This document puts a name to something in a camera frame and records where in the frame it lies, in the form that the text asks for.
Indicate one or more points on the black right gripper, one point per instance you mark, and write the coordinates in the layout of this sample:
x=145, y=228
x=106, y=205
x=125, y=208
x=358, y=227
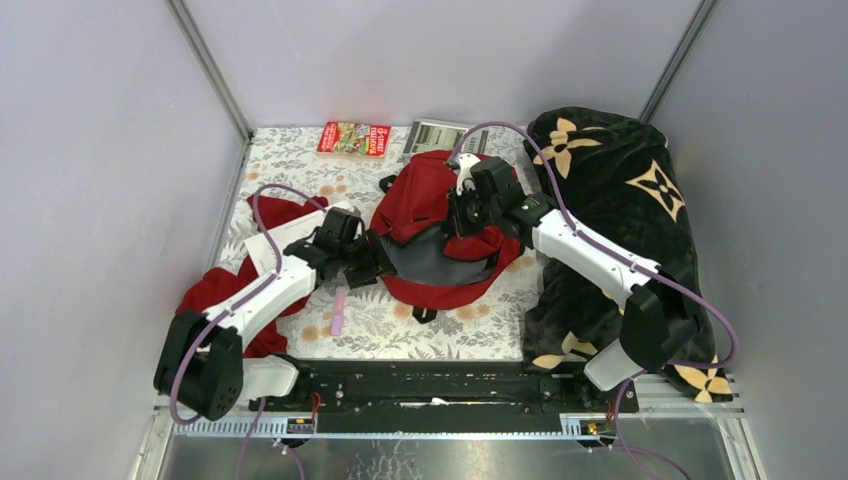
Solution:
x=454, y=223

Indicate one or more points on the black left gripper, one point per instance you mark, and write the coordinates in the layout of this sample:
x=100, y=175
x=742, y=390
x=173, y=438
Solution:
x=365, y=258

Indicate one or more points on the red student backpack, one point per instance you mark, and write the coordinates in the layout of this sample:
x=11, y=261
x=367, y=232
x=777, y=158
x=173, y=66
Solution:
x=435, y=269

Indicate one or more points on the grey photo cover book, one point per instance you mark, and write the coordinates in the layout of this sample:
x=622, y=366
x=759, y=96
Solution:
x=428, y=135

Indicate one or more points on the red treehouse paperback book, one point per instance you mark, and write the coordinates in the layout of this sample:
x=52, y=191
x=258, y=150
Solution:
x=358, y=140

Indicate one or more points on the white palm leaf book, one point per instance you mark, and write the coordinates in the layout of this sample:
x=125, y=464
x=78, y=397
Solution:
x=278, y=238

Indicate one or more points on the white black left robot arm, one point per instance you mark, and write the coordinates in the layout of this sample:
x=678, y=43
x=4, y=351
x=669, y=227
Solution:
x=202, y=365

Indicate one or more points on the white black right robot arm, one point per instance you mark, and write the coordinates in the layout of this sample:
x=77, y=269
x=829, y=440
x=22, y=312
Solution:
x=660, y=313

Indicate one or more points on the pink marker pen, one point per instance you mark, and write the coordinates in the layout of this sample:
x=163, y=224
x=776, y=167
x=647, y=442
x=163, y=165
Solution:
x=338, y=317

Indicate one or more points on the black blanket with tan flowers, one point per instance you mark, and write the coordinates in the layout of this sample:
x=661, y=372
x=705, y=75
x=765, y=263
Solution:
x=616, y=175

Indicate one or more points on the red cloth garment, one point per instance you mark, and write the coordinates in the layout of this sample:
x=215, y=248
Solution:
x=218, y=284

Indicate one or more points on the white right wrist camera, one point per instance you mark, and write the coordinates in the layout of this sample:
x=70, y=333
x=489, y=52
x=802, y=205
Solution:
x=464, y=163

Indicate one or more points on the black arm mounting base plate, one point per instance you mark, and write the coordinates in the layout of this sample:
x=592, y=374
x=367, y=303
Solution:
x=440, y=397

